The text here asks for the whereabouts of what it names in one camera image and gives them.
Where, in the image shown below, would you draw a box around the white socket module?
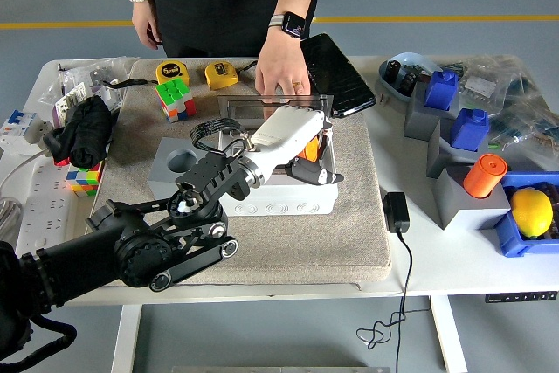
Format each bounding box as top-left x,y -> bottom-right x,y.
32,121 -> 54,143

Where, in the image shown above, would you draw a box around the yellow tape measure black clip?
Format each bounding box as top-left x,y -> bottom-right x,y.
204,61 -> 240,91

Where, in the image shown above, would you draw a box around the person's left hand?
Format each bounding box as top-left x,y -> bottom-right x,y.
254,31 -> 314,107

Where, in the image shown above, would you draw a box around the yellow lemon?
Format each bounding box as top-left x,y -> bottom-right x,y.
510,188 -> 555,239

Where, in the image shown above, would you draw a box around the blue square peg block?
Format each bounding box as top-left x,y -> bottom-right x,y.
449,108 -> 491,151
424,70 -> 460,111

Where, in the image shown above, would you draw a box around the yellow tape measure 5m label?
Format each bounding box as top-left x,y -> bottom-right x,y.
155,60 -> 193,86

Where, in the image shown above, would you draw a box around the grey-brown table mat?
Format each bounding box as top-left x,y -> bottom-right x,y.
86,57 -> 393,289

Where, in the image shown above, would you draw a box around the white circuit breaker blue switch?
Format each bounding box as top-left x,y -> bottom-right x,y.
0,109 -> 39,155

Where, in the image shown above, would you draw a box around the black relay component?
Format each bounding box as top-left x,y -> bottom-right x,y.
399,65 -> 431,94

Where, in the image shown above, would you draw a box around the orange cylinder battery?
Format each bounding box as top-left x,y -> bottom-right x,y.
299,136 -> 328,163
463,154 -> 510,199

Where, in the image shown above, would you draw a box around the grey block with square hole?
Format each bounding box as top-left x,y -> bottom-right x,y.
403,81 -> 462,142
426,117 -> 503,180

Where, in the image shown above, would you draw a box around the white plug cable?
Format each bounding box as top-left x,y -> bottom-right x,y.
0,148 -> 50,193

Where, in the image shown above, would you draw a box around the light blue bowl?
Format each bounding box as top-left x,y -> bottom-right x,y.
377,52 -> 442,106

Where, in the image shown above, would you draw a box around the black adapter cord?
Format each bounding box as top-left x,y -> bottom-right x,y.
355,231 -> 431,373

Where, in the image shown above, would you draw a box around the smart watch striped band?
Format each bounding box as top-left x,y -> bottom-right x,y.
266,12 -> 309,39

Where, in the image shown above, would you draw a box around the white table leg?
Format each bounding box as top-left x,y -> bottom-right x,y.
111,304 -> 143,373
430,295 -> 468,373

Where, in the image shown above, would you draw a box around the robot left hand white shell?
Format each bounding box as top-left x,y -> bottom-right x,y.
238,106 -> 346,187

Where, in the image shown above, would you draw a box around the grey block with round hole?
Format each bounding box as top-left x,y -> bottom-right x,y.
436,164 -> 512,231
147,136 -> 224,203

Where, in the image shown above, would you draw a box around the black cloth bundle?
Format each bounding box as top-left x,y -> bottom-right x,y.
42,95 -> 114,169

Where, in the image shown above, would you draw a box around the black tape measure strap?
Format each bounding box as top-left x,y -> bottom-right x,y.
98,78 -> 159,88

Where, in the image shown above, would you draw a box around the blue plastic bin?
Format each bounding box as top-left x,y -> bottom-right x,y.
494,171 -> 559,259

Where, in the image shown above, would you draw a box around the black zip case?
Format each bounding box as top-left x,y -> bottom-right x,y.
299,32 -> 377,120

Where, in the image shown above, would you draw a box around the white labelled packet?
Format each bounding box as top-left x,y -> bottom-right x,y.
60,81 -> 91,107

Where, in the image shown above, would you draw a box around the grey coiled cable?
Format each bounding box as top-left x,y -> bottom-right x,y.
0,196 -> 23,243

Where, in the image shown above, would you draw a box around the person's right hand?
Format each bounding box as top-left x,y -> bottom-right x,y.
131,0 -> 163,51

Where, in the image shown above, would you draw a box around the black power adapter plug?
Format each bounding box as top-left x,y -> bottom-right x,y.
383,191 -> 411,234

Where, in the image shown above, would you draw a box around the clear bags of metal parts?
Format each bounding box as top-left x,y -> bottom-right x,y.
38,56 -> 141,129

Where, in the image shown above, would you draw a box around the black table control panel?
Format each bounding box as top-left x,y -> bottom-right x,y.
484,291 -> 559,304

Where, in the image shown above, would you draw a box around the white junction box clear lid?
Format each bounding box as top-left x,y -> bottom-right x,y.
217,93 -> 341,217

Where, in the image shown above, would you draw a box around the large colourful puzzle cube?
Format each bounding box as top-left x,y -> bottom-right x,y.
154,77 -> 197,124

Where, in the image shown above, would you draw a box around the clear bags of electronic parts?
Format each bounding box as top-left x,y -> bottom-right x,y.
440,54 -> 559,173

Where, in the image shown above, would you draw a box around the white power strip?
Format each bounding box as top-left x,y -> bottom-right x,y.
15,158 -> 73,260

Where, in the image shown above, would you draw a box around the small colourful puzzle cube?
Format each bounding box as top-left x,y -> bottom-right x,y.
65,162 -> 106,198

